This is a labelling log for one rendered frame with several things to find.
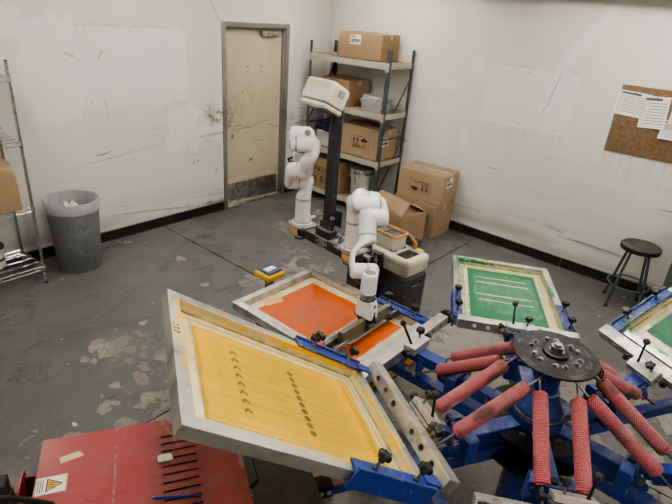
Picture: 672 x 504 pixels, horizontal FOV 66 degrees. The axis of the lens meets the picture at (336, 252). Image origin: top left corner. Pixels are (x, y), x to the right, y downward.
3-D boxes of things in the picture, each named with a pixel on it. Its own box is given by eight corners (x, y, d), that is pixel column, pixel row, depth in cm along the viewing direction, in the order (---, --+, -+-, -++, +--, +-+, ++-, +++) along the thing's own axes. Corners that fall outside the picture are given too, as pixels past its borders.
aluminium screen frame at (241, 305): (232, 308, 262) (232, 301, 261) (311, 272, 303) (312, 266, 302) (352, 381, 218) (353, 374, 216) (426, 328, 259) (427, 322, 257)
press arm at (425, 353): (405, 356, 230) (406, 347, 228) (412, 351, 234) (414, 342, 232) (438, 374, 220) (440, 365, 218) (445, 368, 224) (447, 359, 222)
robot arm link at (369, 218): (355, 198, 260) (384, 199, 261) (354, 239, 256) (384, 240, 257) (360, 188, 244) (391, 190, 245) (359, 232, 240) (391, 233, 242)
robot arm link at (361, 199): (352, 181, 251) (390, 183, 253) (343, 195, 288) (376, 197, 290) (351, 211, 250) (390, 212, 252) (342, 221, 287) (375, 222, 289)
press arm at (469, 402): (297, 321, 273) (298, 311, 270) (305, 316, 277) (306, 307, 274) (523, 449, 203) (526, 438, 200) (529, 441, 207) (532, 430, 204)
